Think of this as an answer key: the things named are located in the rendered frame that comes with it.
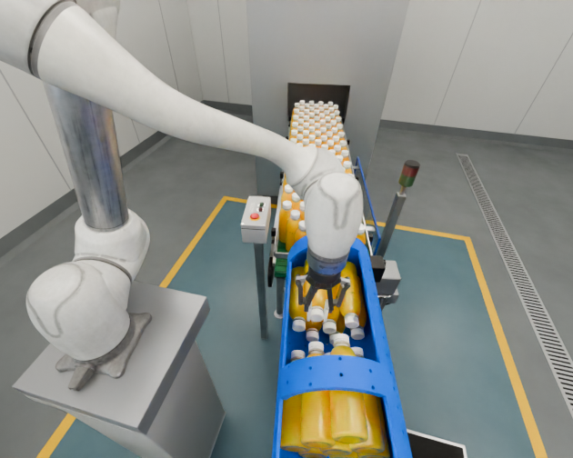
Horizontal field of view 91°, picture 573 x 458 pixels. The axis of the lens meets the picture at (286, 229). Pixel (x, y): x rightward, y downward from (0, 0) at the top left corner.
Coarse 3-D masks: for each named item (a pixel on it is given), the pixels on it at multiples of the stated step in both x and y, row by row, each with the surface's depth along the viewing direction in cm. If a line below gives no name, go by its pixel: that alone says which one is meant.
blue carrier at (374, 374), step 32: (288, 256) 96; (352, 256) 96; (288, 288) 84; (288, 320) 87; (288, 352) 81; (384, 352) 65; (288, 384) 61; (320, 384) 57; (352, 384) 56; (384, 384) 58; (384, 416) 69
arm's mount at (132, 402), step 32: (160, 288) 91; (160, 320) 83; (192, 320) 83; (160, 352) 76; (32, 384) 70; (64, 384) 70; (96, 384) 70; (128, 384) 70; (160, 384) 70; (96, 416) 68; (128, 416) 65
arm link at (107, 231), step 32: (96, 0) 42; (64, 96) 49; (64, 128) 53; (96, 128) 54; (96, 160) 58; (96, 192) 62; (96, 224) 69; (128, 224) 74; (96, 256) 71; (128, 256) 75
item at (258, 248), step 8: (256, 248) 131; (256, 256) 135; (256, 264) 139; (264, 264) 144; (256, 272) 143; (264, 272) 146; (256, 280) 148; (264, 280) 148; (264, 288) 152; (264, 296) 157; (264, 304) 163; (264, 312) 168; (264, 320) 174; (264, 328) 181; (264, 336) 188
